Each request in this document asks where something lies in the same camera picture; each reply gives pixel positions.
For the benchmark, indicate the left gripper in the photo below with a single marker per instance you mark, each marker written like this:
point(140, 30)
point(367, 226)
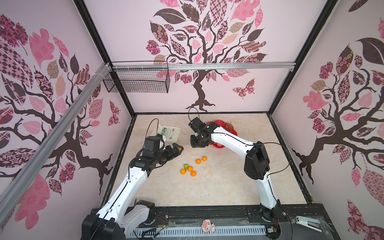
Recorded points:
point(176, 150)

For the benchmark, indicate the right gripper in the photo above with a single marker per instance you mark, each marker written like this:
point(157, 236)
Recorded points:
point(193, 144)

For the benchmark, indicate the red flower fruit bowl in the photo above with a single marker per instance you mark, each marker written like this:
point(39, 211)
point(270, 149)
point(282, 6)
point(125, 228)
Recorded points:
point(221, 124)

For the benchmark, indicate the purple grape bunch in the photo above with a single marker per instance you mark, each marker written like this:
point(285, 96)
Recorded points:
point(229, 127)

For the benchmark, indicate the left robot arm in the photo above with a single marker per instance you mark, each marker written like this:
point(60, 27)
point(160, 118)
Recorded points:
point(111, 222)

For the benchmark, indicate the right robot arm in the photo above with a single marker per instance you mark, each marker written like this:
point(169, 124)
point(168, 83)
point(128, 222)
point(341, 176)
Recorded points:
point(257, 162)

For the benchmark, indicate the white green refill pouch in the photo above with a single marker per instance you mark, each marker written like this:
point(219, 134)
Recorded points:
point(169, 133)

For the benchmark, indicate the pink cartoon figure sticker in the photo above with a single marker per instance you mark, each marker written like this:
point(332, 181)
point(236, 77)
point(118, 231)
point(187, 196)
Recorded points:
point(208, 227)

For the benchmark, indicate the white stapler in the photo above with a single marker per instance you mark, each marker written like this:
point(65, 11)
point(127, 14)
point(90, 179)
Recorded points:
point(309, 223)

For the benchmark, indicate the black wire basket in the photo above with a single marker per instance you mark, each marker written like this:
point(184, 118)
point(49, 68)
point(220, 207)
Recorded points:
point(138, 77)

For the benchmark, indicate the aluminium rail back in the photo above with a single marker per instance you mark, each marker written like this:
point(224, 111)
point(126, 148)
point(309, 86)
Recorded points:
point(226, 66)

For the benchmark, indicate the white vented cable duct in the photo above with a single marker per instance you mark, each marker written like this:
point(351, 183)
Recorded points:
point(197, 232)

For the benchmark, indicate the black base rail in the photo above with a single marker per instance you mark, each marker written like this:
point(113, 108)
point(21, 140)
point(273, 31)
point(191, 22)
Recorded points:
point(283, 227)

